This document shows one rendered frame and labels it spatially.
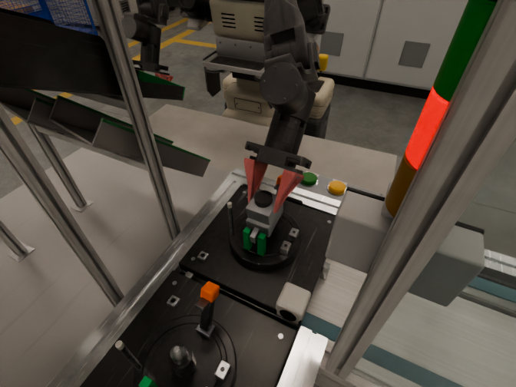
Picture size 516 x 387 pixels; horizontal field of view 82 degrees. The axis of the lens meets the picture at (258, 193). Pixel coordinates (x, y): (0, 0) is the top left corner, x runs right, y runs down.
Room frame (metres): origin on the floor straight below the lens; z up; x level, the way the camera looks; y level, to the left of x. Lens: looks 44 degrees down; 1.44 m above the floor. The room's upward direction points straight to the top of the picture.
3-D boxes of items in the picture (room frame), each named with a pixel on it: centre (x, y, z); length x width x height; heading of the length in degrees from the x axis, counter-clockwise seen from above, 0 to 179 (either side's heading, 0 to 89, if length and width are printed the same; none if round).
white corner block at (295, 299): (0.23, -0.06, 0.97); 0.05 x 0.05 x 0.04; 64
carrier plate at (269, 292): (0.36, -0.01, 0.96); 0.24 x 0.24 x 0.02; 64
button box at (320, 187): (0.51, -0.19, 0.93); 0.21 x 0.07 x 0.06; 64
